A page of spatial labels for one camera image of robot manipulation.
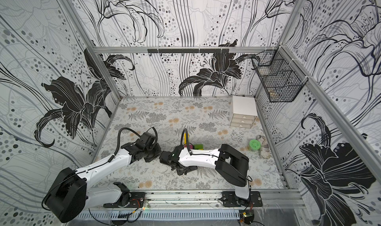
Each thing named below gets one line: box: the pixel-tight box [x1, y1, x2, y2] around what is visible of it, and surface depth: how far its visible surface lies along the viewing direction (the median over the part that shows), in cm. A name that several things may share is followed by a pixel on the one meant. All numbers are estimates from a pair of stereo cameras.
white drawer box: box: [229, 95, 258, 129], surface depth 98 cm
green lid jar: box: [249, 139, 261, 151], surface depth 89 cm
